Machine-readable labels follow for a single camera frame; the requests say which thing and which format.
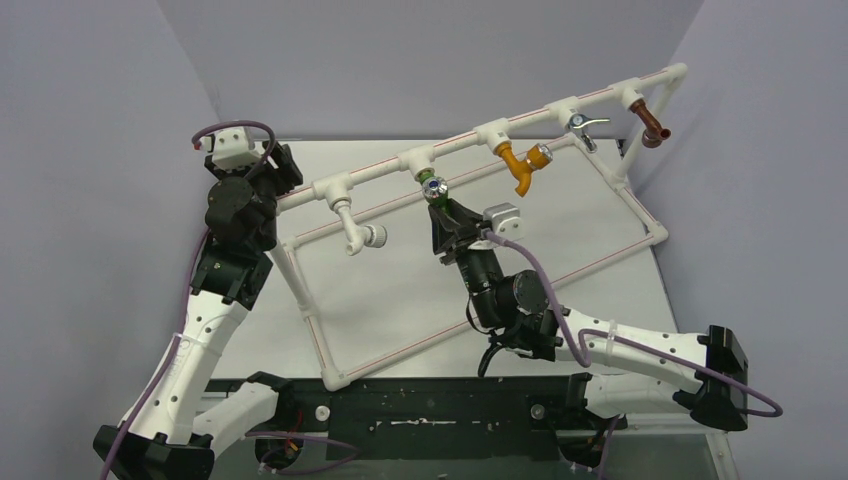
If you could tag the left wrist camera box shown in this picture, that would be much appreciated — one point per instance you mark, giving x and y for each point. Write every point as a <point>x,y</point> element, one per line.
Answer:
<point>229,150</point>

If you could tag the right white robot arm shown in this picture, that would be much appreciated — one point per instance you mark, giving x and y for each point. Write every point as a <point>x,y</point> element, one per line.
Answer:
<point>512,301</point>

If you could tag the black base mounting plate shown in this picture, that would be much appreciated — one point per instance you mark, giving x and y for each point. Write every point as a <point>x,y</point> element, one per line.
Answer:
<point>534,417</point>

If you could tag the chrome metal faucet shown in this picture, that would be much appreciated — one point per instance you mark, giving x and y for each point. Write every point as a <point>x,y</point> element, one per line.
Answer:
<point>579,125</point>

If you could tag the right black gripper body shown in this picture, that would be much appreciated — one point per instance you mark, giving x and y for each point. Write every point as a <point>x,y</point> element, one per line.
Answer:
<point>460,245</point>

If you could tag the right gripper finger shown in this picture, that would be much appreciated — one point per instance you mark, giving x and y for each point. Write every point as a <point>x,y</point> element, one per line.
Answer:
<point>469,225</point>
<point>447,221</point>

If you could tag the white PVC pipe frame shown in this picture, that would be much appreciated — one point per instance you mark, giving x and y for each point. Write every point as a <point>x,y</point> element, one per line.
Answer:
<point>546,125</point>

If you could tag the white plastic faucet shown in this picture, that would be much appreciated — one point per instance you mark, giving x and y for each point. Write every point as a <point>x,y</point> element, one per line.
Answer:
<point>358,236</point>

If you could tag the brown plastic faucet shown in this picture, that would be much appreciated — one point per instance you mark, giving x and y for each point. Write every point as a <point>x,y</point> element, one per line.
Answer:
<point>654,133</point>

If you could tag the orange plastic faucet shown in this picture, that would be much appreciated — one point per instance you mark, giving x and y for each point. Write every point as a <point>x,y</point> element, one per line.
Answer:
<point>537,158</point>

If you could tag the green plastic faucet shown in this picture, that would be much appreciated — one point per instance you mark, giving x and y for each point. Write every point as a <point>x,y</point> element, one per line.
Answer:
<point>434,189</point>

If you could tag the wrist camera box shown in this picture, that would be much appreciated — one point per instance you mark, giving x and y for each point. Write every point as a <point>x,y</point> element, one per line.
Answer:
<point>229,150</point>
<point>505,220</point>

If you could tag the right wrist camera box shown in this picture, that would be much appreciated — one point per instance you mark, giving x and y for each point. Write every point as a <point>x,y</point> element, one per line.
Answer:
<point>505,220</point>

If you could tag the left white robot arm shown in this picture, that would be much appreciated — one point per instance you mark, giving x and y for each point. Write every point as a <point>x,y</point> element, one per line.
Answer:
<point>165,435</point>

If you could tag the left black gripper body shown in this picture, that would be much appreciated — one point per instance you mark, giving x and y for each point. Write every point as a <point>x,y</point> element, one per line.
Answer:
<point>275,180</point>

